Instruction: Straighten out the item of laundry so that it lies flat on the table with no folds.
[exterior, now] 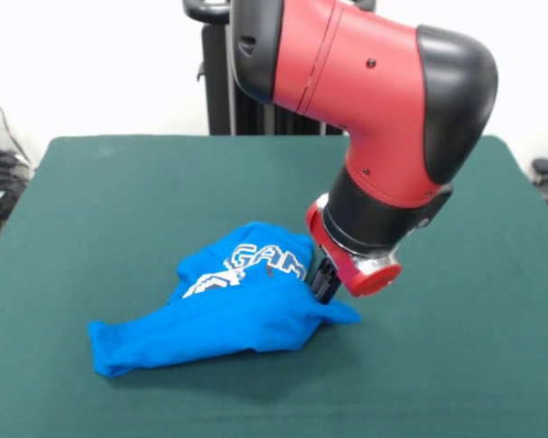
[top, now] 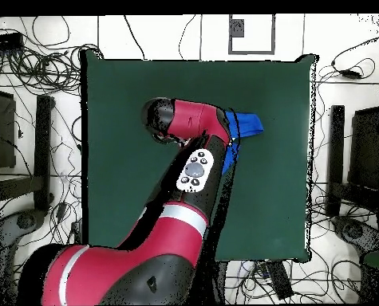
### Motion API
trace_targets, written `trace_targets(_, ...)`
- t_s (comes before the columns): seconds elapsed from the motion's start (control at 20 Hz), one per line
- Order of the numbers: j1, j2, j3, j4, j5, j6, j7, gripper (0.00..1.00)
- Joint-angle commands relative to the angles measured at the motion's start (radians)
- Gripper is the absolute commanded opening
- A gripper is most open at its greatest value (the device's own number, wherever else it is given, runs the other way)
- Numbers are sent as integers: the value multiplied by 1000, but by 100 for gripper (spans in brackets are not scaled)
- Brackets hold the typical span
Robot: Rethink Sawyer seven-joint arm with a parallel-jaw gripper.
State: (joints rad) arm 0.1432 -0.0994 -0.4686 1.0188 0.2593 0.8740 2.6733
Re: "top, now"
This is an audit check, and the black power strip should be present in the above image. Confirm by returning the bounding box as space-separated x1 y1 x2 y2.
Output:
266 260 294 301

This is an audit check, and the black office chair base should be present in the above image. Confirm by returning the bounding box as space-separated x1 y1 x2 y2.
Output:
331 215 379 257
0 208 47 306

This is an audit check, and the black stand bar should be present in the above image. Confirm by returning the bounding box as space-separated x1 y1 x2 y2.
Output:
33 94 55 212
325 104 346 218

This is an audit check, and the dark green table cloth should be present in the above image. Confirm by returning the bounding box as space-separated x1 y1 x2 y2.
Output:
79 49 320 265

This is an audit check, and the black power adaptor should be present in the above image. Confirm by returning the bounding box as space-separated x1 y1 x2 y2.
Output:
338 69 363 80

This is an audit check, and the blue shirt with white print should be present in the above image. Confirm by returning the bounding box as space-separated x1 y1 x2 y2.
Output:
221 110 266 177

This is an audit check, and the black device with ports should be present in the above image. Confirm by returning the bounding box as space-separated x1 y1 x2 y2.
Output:
0 31 25 53

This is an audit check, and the black cable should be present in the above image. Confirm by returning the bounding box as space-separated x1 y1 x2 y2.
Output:
178 14 197 61
123 14 146 61

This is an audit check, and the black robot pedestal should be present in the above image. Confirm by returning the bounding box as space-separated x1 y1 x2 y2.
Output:
204 260 229 305

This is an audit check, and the dark flat box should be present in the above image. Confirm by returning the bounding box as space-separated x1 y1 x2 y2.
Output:
348 106 379 193
0 88 17 169

